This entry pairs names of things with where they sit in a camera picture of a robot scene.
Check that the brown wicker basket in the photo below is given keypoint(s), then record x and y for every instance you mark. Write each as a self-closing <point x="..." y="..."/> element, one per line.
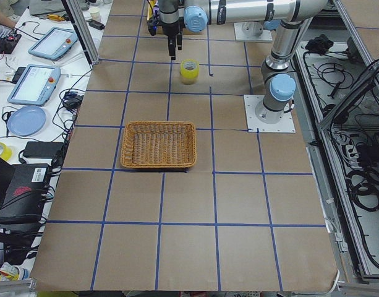
<point x="159" y="144"/>

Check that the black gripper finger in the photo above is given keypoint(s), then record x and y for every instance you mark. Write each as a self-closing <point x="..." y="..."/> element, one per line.
<point x="172" y="47"/>
<point x="179" y="41"/>

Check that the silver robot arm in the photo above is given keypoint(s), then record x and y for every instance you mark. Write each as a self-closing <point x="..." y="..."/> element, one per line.
<point x="279" y="86"/>
<point x="222" y="12"/>

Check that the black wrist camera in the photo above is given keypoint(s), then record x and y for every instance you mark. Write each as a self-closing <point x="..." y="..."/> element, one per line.
<point x="152" y="24"/>

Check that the black computer box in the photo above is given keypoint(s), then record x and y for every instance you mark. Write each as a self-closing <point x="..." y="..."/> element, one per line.
<point x="25" y="196"/>

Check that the aluminium frame post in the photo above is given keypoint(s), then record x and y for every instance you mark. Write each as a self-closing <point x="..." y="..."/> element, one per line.
<point x="80" y="26"/>

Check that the teach pendant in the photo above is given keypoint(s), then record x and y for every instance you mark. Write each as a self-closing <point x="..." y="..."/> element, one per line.
<point x="54" y="44"/>
<point x="35" y="86"/>

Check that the blue plate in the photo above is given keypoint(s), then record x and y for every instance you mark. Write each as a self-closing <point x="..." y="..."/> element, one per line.
<point x="26" y="121"/>

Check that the upper teach pendant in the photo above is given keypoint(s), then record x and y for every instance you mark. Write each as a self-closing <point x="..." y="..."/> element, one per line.
<point x="54" y="44"/>

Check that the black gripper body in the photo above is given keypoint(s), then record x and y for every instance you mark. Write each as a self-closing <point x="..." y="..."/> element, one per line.
<point x="169" y="30"/>

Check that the spare yellow tape roll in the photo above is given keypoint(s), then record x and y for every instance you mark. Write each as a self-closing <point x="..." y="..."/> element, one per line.
<point x="5" y="152"/>

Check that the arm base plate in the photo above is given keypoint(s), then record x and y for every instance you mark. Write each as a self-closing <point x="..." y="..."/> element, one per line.
<point x="260" y="119"/>
<point x="252" y="32"/>

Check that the lower teach pendant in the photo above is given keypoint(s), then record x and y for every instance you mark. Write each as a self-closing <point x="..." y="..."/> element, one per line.
<point x="35" y="86"/>

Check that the black power adapter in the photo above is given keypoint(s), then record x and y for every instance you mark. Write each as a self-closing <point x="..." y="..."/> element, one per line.
<point x="42" y="150"/>

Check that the yellow woven tray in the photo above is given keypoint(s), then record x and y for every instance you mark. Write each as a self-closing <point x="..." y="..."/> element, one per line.
<point x="152" y="15"/>

